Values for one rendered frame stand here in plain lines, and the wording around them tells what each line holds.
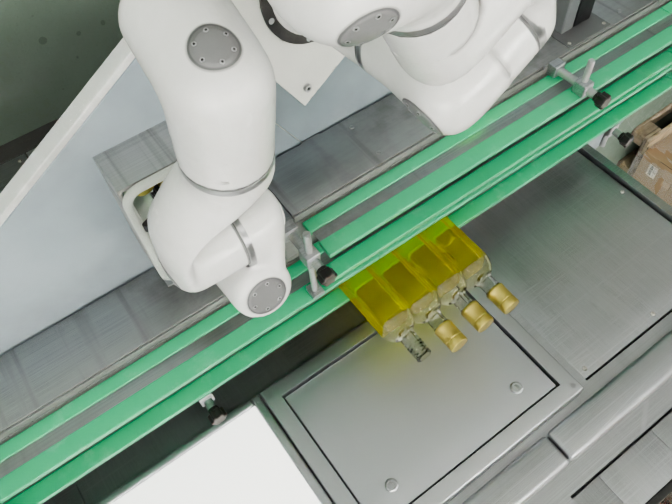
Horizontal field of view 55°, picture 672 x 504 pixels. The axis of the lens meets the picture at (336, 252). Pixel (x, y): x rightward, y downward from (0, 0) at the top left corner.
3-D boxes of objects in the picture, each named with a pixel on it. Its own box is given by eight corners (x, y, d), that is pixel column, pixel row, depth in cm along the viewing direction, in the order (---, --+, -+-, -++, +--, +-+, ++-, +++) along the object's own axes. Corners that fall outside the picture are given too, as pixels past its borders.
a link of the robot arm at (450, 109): (335, 51, 70) (433, 122, 62) (415, -46, 69) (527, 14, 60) (373, 93, 79) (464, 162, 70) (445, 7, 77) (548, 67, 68)
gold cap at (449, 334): (433, 337, 108) (451, 356, 106) (435, 327, 105) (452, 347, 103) (449, 325, 109) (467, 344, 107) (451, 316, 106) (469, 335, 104)
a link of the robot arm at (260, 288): (208, 241, 64) (287, 196, 67) (169, 195, 72) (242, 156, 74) (250, 335, 75) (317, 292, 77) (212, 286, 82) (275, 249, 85)
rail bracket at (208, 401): (180, 379, 116) (216, 437, 110) (170, 363, 111) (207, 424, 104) (199, 366, 117) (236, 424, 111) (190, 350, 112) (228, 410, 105)
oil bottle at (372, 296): (320, 267, 119) (392, 351, 108) (318, 250, 114) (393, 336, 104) (344, 252, 120) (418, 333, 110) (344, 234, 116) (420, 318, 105)
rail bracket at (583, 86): (541, 74, 120) (596, 114, 114) (550, 42, 114) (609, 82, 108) (556, 65, 121) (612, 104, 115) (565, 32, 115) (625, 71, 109)
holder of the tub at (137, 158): (151, 265, 110) (172, 296, 106) (92, 157, 87) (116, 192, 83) (236, 216, 115) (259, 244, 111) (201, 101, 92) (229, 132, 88)
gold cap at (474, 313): (459, 318, 110) (476, 336, 108) (462, 307, 107) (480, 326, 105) (474, 307, 111) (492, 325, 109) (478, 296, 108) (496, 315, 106)
